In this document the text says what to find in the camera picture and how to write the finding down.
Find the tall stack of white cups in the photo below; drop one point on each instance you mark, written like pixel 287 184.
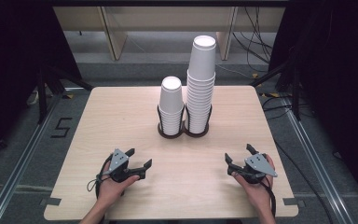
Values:
pixel 201 74

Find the yellow black tape marker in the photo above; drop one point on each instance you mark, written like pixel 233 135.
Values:
pixel 68 96
pixel 270 94

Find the person's right hand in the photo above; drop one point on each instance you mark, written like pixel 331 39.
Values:
pixel 258 193

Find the person's left hand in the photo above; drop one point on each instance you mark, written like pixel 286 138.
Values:
pixel 110 189

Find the black double cup holder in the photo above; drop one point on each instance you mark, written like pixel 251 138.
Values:
pixel 171 136

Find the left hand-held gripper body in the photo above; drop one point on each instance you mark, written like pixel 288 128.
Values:
pixel 118 161

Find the dark curtain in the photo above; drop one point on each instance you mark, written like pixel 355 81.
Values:
pixel 6 62
pixel 338 77

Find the short stack of white cups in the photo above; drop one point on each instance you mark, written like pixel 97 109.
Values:
pixel 171 99

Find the black metal stand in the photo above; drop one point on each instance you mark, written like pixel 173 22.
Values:
pixel 296 93
pixel 42 96

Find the light wooden bench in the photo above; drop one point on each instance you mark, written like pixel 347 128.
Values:
pixel 167 18

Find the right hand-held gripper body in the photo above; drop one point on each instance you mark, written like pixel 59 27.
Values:
pixel 258 163

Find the black tape strip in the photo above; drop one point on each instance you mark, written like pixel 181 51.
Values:
pixel 293 202

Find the aluminium floor rail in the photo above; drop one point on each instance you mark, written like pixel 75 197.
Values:
pixel 317 168
pixel 15 174

